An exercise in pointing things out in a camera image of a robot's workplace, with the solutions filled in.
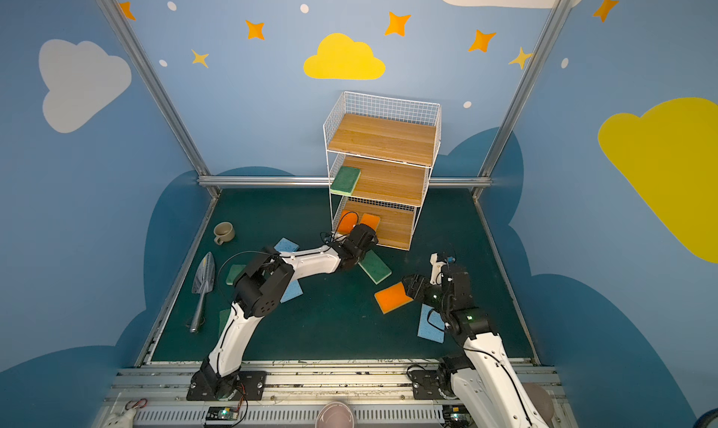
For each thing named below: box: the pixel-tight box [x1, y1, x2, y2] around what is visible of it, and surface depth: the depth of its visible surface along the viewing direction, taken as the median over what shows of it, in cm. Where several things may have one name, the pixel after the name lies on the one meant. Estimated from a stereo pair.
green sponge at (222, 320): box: [218, 308, 231, 339], surface depth 86 cm
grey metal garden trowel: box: [189, 251, 216, 334], surface depth 94 cm
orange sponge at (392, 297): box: [373, 281, 415, 315], surface depth 92 cm
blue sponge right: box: [416, 302, 446, 343], surface depth 84 cm
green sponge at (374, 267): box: [357, 249, 393, 286], surface depth 98 cm
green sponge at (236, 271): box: [225, 263, 246, 286], surface depth 97 cm
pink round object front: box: [315, 400, 355, 428], surface depth 72 cm
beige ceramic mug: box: [213, 221, 236, 246], surface depth 104 cm
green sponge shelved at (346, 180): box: [330, 166, 362, 197], surface depth 91 cm
